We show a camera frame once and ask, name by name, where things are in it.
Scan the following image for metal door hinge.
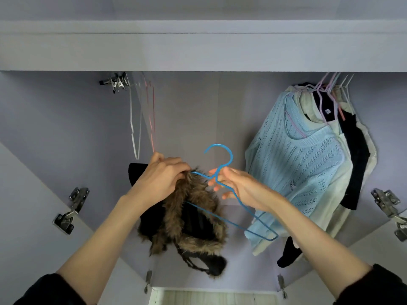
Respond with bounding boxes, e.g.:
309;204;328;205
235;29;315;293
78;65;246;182
371;188;407;243
144;270;154;295
277;274;289;300
53;186;90;235

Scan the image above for person's left forearm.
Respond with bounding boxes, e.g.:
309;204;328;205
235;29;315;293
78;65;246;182
56;194;156;305

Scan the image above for metal clip hanger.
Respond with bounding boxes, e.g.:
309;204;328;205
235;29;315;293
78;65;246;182
98;72;131;94

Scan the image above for black garment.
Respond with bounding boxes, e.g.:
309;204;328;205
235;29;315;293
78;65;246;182
312;86;371;211

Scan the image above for light blue knit sweater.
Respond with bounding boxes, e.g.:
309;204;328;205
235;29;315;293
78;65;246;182
244;91;348;256

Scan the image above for grey wardrobe shelf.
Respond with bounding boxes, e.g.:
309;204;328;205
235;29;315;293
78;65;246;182
0;20;407;73

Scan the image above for grey wooden wardrobe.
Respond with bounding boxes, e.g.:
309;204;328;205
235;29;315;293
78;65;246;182
0;0;407;305

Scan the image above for black shorts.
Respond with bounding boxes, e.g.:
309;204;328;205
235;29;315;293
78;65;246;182
277;236;304;269

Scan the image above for pink white-hooked wire hanger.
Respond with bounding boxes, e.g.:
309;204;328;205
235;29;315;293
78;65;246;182
142;74;158;154

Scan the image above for white wire hanger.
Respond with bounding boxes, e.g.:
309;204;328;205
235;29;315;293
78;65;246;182
335;73;348;104
129;82;145;161
343;73;355;105

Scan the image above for person's right forearm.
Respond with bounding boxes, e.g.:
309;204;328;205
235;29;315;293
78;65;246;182
270;199;373;299

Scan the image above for lilac pink wire hanger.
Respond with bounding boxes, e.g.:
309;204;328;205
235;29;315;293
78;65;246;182
316;72;342;112

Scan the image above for person's black right sleeve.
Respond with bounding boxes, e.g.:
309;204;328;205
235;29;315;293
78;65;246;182
333;263;407;305

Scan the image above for person's right hand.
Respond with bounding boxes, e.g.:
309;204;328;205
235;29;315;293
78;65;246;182
206;166;285;215

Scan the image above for black fur-trimmed jacket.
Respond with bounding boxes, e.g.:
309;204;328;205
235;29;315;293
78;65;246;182
128;163;229;277

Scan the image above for person's left hand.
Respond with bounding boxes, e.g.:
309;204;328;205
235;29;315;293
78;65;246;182
125;152;193;212

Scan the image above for cream printed t-shirt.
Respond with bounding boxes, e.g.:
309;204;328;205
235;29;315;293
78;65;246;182
299;89;354;234

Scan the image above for person's black sleeve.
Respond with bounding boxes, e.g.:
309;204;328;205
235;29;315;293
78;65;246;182
14;272;86;305
333;263;407;305

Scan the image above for person's black left sleeve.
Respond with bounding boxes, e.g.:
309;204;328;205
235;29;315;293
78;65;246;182
14;272;86;305

